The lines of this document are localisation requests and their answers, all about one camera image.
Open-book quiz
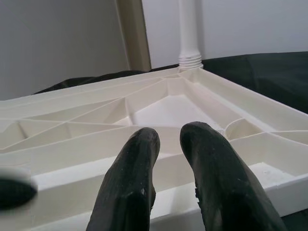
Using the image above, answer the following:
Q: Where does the white plastic table leg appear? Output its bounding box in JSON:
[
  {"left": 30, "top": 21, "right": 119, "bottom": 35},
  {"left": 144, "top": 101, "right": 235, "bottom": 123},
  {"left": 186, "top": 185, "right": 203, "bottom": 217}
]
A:
[{"left": 177, "top": 0, "right": 204, "bottom": 72}]

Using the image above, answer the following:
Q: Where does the white door frame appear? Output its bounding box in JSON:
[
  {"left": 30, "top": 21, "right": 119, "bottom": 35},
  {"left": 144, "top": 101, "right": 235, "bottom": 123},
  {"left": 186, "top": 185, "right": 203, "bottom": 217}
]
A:
[{"left": 115, "top": 0, "right": 153, "bottom": 73}]

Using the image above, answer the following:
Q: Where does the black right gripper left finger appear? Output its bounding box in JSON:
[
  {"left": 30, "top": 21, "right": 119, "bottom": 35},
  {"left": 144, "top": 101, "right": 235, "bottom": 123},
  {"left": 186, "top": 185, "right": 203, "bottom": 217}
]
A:
[{"left": 86, "top": 127, "right": 161, "bottom": 231}]

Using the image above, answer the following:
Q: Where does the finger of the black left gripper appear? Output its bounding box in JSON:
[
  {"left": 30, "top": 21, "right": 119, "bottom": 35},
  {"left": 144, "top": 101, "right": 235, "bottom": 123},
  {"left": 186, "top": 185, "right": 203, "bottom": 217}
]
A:
[{"left": 0, "top": 178, "right": 39, "bottom": 210}]

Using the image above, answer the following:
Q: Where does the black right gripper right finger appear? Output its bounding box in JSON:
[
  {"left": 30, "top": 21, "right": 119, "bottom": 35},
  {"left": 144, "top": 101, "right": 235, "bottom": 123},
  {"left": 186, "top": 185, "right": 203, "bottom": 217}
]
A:
[{"left": 179, "top": 121, "right": 288, "bottom": 231}]

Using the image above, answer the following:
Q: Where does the white plastic table top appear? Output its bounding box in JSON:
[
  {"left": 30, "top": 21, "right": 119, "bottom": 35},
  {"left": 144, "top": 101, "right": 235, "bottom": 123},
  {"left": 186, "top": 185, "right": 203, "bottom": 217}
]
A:
[{"left": 0, "top": 64, "right": 308, "bottom": 231}]

